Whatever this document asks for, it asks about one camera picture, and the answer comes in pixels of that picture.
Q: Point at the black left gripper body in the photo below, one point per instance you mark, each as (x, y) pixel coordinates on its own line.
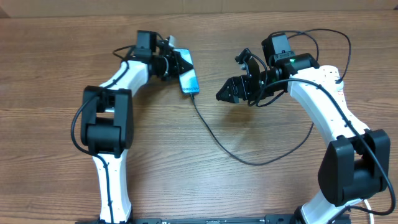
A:
(166, 65)

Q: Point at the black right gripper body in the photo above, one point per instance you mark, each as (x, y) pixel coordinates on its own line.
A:
(256, 88)

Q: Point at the blue Galaxy smartphone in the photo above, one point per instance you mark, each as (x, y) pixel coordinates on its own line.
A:
(189, 83)

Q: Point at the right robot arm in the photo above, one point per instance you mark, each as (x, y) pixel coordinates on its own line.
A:
(356, 162)

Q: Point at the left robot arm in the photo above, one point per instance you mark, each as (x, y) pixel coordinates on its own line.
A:
(106, 114)

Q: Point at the white charger plug adapter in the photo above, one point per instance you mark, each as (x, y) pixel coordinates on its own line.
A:
(339, 84)

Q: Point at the white power strip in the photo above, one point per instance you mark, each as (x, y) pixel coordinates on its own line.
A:
(329, 74)

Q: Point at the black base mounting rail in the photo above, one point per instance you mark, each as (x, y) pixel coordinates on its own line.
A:
(211, 221)

